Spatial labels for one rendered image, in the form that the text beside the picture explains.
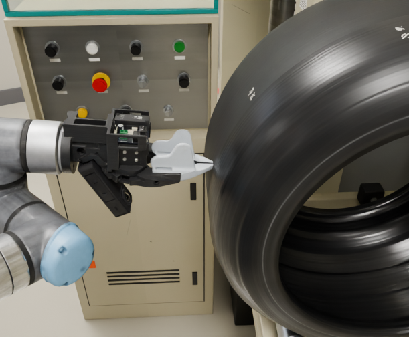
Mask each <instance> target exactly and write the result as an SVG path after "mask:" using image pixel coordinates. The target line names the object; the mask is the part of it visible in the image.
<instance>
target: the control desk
mask: <svg viewBox="0 0 409 337"><path fill-rule="evenodd" d="M3 21H4V24H5V28H6V31H7V36H8V39H9V43H10V46H11V51H12V54H13V58H14V61H15V65H16V68H17V73H18V76H19V81H20V83H21V88H22V90H23V95H24V98H25V103H26V106H27V110H28V113H29V117H30V119H32V120H51V121H60V122H64V121H65V119H67V112H68V111H77V112H78V117H79V118H93V119H103V120H107V118H108V114H111V113H112V109H113V108H122V109H131V110H148V111H149V116H150V122H151V135H150V138H149V142H150V143H154V142H155V141H157V140H170V139H171V138H172V137H173V135H174V134H175V133H176V131H178V130H187V131H188V132H189V133H190V134H191V139H192V143H193V149H194V153H195V154H197V155H200V156H203V157H204V149H205V142H206V134H207V131H208V126H209V123H210V119H211V117H212V113H213V111H214V108H215V106H216V104H217V95H218V27H219V17H218V13H207V14H162V15H75V16H31V17H6V18H5V19H4V20H3ZM78 165H79V162H78ZM78 165H77V168H76V171H75V173H74V174H72V173H63V172H62V173H61V174H60V175H54V174H46V178H47V182H48V186H49V189H50V193H51V196H52V201H53V204H54V209H55V211H57V212H58V213H59V214H61V215H62V216H63V217H65V218H66V219H67V220H69V221H70V222H73V223H75V224H77V226H78V227H79V229H80V230H81V231H83V232H84V233H85V234H86V235H87V236H89V238H91V240H92V242H93V244H94V258H93V261H95V265H96V268H88V270H87V272H86V273H85V274H84V275H83V276H82V277H81V278H80V279H79V280H77V281H76V282H75V286H76V290H77V293H78V297H79V300H80V305H81V308H82V313H83V315H84V319H85V320H89V319H105V318H136V317H151V316H182V315H198V314H213V300H214V247H213V245H212V238H211V234H210V220H209V212H208V196H207V189H206V174H205V173H202V174H200V175H198V176H196V177H193V178H190V179H187V180H184V181H180V182H179V183H175V184H172V185H165V186H162V187H142V186H136V185H134V186H130V185H129V184H125V183H124V185H125V186H126V188H127V189H128V190H129V192H130V193H131V195H132V203H131V212H130V213H128V214H126V215H123V216H120V217H115V216H114V215H113V214H112V212H111V211H110V210H109V208H108V207H107V206H106V205H105V204H104V202H103V201H102V200H101V199H100V197H99V196H98V195H97V194H96V193H95V191H94V190H93V189H92V187H91V186H90V185H89V184H88V183H87V182H86V180H85V179H84V178H83V176H82V175H81V174H80V173H79V172H78Z"/></svg>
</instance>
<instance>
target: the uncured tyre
mask: <svg viewBox="0 0 409 337"><path fill-rule="evenodd" d="M407 23H409V0H322V1H320V2H318V3H316V4H314V5H312V6H310V7H308V8H306V9H304V10H302V11H300V12H298V13H297V14H296V15H293V16H292V17H291V18H289V19H287V20H286V21H285V22H283V23H281V24H280V25H279V26H278V27H276V28H275V29H274V30H272V31H271V32H270V33H269V34H268V35H267V36H266V37H264V38H263V39H262V40H261V41H260V42H259V43H258V44H257V45H256V46H255V47H254V48H253V49H252V50H251V51H250V52H249V53H248V55H247V56H246V57H245V58H244V59H243V60H242V61H241V63H240V64H239V65H238V67H237V68H236V69H235V71H234V73H233V74H232V75H231V77H230V79H229V80H228V82H227V84H226V85H225V87H224V89H223V91H222V93H221V95H220V97H219V99H218V102H217V104H216V106H215V108H214V111H213V113H212V117H211V119H210V123H209V126H208V131H207V134H206V142H205V149H204V157H205V158H207V159H209V160H211V161H213V168H212V170H209V171H207V172H205V174H206V189H207V196H208V212H209V220H210V234H211V238H212V245H213V247H214V251H215V254H216V257H217V259H218V261H219V263H220V265H221V267H222V269H223V271H224V273H225V275H226V277H227V279H228V281H229V283H230V285H231V286H232V287H233V288H234V290H235V292H236V293H237V294H238V295H239V296H240V297H241V298H242V299H243V300H244V301H245V302H246V303H247V304H248V305H249V306H250V307H251V308H253V309H254V310H256V311H257V312H258V313H259V314H261V315H263V316H264V317H266V318H268V319H269V320H272V321H273V322H276V323H277V324H280V325H281V326H283V327H285V328H287V329H289V330H291V331H293V332H295V333H297V334H300V335H302V336H305V337H409V183H408V184H406V185H404V186H403V187H402V188H400V189H398V190H397V191H394V192H393V193H391V194H389V195H387V196H385V197H382V198H381V199H378V200H375V201H372V202H369V203H366V204H362V205H358V206H354V207H347V208H340V209H320V208H314V207H307V206H304V203H305V202H306V201H307V200H308V198H309V197H310V196H311V195H312V194H313V193H314V192H315V191H316V190H317V189H318V188H319V187H320V186H321V185H322V184H323V183H325V182H326V181H327V180H328V179H330V178H331V177H332V176H333V175H334V174H336V173H337V172H339V171H340V170H341V169H342V168H344V167H345V166H347V165H348V164H350V163H351V162H353V161H355V160H356V159H358V158H359V157H361V156H363V155H365V154H367V153H369V152H371V151H372V150H374V149H376V148H379V147H381V146H383V145H385V144H387V143H389V142H392V141H394V140H397V139H399V138H402V137H405V136H408V135H409V40H408V41H404V42H401V43H399V42H398V40H397V39H396V38H395V36H394V34H393V33H392V32H391V31H390V30H389V28H392V27H396V26H399V25H404V24H407ZM256 82H257V84H258V88H259V90H260V92H259V93H258V94H257V96H256V97H255V98H254V99H253V100H252V101H251V103H249V105H247V103H246V98H245V95H246V93H247V92H248V91H249V90H250V88H251V87H252V86H253V85H254V84H255V83H256Z"/></svg>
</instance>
